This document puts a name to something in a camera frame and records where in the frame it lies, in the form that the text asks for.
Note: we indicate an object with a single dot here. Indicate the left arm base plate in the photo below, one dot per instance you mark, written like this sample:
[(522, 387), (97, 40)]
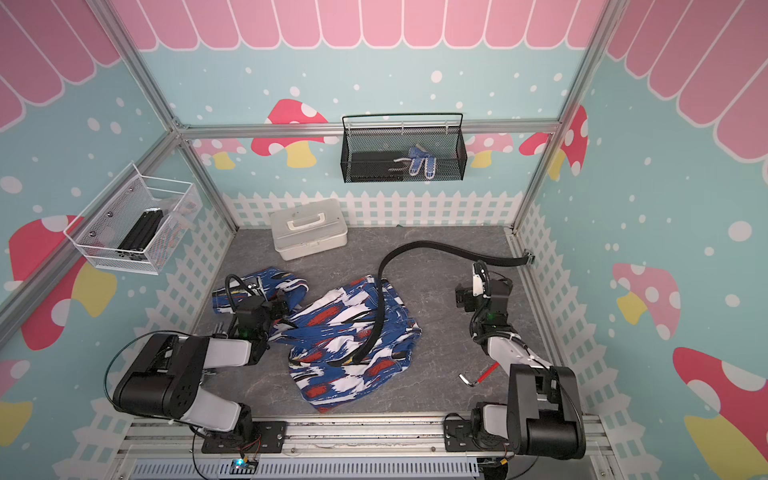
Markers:
[(251, 437)]

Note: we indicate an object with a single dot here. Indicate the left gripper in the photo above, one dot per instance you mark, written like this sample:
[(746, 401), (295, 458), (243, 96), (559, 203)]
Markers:
[(273, 307)]

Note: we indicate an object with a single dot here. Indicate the white plastic storage box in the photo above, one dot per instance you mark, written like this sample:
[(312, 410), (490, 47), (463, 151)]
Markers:
[(308, 229)]

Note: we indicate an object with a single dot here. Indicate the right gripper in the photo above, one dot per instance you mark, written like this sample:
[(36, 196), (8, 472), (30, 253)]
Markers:
[(470, 294)]

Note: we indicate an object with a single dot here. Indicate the black case in white basket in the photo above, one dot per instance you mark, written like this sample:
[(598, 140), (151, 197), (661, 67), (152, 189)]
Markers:
[(141, 234)]

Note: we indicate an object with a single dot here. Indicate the white wire wall basket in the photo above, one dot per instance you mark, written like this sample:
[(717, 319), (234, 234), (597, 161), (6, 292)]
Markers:
[(99, 229)]

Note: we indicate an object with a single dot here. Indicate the red handled hex key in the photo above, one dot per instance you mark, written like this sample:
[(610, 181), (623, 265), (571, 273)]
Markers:
[(481, 378)]

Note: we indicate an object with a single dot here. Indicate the small green circuit board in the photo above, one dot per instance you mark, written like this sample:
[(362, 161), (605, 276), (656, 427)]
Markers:
[(243, 466)]

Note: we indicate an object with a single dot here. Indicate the white slotted cable duct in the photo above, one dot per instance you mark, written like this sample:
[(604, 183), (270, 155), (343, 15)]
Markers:
[(314, 468)]

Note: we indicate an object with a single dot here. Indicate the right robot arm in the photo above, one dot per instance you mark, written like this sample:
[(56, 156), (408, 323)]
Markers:
[(542, 416)]

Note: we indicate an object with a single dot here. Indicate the black wire wall basket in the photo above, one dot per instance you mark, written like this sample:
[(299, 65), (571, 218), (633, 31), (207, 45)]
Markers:
[(439, 133)]

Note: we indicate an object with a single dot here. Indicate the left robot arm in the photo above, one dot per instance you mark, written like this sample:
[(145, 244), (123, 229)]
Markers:
[(165, 379)]

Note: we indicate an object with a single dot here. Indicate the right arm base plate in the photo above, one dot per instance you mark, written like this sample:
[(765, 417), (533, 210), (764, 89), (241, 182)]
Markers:
[(460, 436)]

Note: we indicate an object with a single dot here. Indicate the black box in black basket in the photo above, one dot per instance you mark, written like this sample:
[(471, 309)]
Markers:
[(375, 167)]

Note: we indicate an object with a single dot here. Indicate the blue white red patterned trousers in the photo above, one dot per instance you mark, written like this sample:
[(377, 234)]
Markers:
[(325, 335)]

